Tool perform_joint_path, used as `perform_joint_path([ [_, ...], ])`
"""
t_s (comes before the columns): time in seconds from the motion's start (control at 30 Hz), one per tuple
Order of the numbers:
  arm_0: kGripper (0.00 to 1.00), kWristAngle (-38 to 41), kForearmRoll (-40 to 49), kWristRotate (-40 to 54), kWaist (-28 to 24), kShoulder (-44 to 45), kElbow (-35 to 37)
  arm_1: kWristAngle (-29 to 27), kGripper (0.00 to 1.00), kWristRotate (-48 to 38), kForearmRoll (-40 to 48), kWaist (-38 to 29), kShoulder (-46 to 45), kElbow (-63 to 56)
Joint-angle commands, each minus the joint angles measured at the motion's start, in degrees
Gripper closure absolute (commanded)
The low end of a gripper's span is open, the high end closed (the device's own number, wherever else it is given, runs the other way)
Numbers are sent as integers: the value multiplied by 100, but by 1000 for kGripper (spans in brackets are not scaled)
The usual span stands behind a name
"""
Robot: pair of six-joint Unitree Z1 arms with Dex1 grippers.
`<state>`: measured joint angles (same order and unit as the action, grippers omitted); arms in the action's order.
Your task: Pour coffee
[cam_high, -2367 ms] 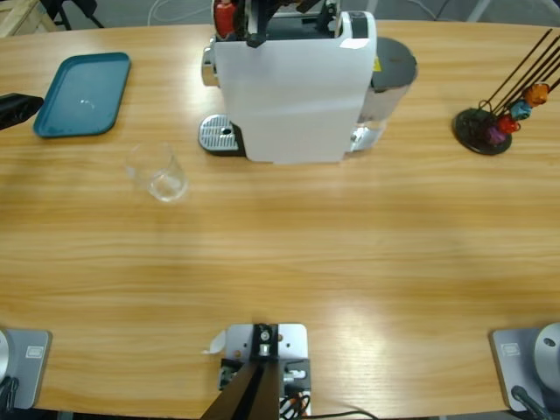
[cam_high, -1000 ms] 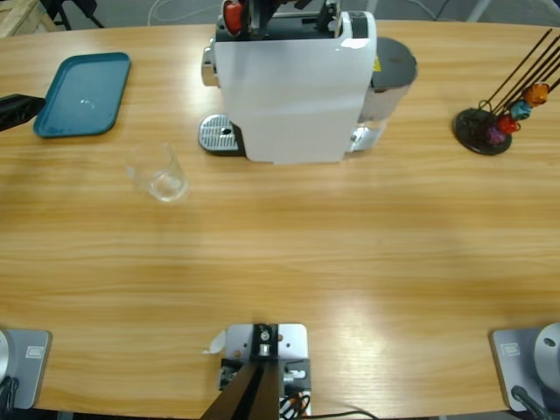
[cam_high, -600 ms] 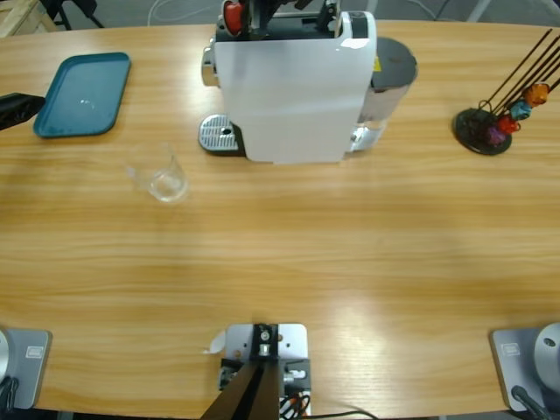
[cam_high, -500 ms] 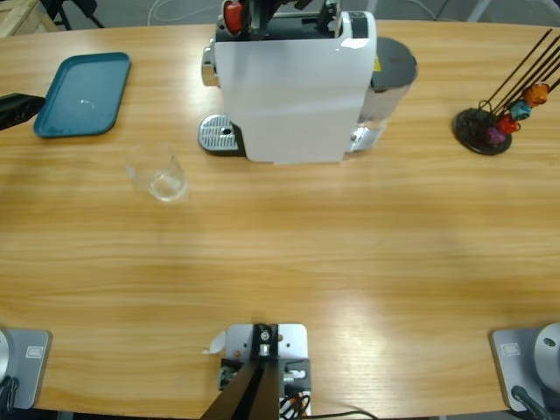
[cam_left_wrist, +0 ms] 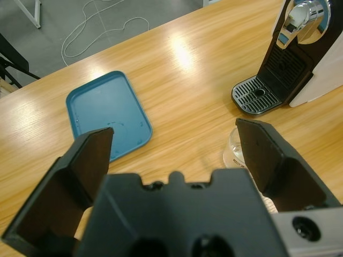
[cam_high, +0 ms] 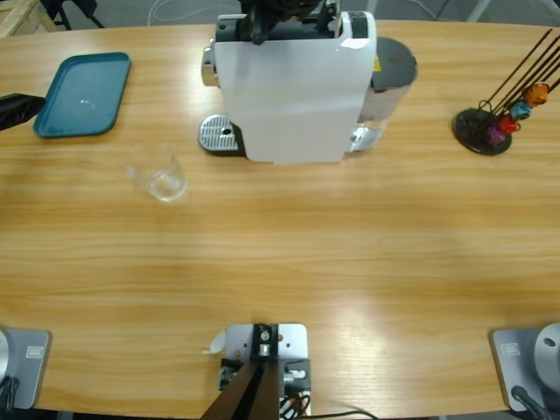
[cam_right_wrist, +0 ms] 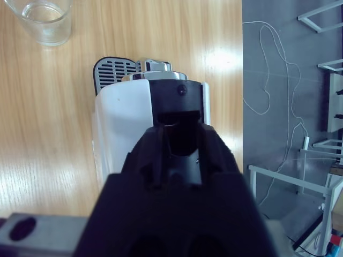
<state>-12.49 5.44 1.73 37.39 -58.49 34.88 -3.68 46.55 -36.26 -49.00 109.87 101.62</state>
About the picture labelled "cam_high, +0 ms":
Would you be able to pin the coffee machine water tank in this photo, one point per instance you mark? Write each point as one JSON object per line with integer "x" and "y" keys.
{"x": 394, "y": 65}

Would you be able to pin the white capsule coffee machine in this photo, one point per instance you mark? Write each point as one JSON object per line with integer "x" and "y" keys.
{"x": 289, "y": 100}

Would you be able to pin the black chair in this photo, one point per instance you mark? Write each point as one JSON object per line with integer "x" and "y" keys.
{"x": 79, "y": 5}

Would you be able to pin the red coffee capsule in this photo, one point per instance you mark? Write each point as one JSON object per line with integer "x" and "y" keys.
{"x": 507, "y": 124}

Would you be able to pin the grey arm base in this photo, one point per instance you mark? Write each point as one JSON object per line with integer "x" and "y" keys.
{"x": 525, "y": 359}
{"x": 26, "y": 367}

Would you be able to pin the clear glass cup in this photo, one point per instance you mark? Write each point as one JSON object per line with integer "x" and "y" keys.
{"x": 164, "y": 186}

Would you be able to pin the black camera post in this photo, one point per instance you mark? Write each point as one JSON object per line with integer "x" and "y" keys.
{"x": 258, "y": 394}

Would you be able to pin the white paper tag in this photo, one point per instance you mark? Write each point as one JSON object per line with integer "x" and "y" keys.
{"x": 216, "y": 343}

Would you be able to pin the orange coffee capsule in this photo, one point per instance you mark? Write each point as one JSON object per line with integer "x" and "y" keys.
{"x": 537, "y": 93}

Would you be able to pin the purple coffee capsule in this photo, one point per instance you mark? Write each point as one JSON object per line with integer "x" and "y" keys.
{"x": 495, "y": 135}

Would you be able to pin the teal coffee capsule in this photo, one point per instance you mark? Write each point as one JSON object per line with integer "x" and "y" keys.
{"x": 520, "y": 109}

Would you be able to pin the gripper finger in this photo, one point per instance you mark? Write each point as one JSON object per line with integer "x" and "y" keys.
{"x": 19, "y": 109}

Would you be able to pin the teal plastic serving tray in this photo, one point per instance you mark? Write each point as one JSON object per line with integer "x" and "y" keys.
{"x": 81, "y": 94}

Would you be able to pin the white table frame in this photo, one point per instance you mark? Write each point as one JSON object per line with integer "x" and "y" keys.
{"x": 480, "y": 9}
{"x": 372, "y": 5}

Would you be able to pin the metal grid drip tray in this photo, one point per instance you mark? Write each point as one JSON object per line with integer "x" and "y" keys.
{"x": 216, "y": 131}

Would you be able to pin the arm gripper black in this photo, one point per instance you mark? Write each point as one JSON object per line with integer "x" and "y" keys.
{"x": 302, "y": 6}

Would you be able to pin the white mounting block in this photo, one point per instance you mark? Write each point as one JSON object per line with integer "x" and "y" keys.
{"x": 291, "y": 341}

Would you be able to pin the light wooden crate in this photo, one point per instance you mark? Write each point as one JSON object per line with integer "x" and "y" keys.
{"x": 22, "y": 19}

